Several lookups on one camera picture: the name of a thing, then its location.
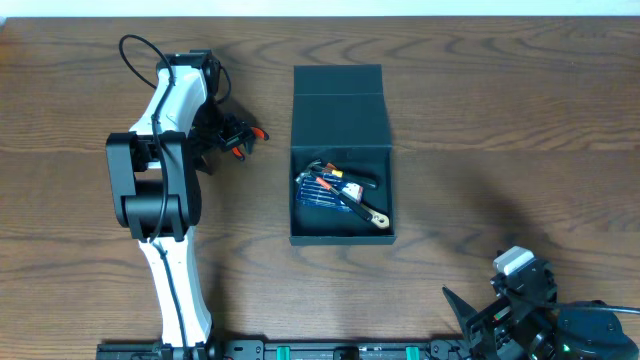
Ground black handled screwdriver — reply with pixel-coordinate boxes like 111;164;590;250
321;164;378;190

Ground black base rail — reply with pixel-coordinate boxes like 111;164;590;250
96;339;472;360

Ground blue screwdriver set card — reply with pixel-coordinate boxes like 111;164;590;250
296;173;364;212

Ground small claw hammer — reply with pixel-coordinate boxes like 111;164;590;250
294;159;375;223

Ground dark green open box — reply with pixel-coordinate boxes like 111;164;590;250
289;64;396;246

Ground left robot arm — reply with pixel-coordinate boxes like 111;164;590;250
106;50;269;354

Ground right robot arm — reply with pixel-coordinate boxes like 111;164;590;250
443;270;639;360

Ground red handled pliers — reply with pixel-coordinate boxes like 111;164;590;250
231;126;270;161

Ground orange scraper wooden handle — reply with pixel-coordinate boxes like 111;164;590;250
324;184;390;229

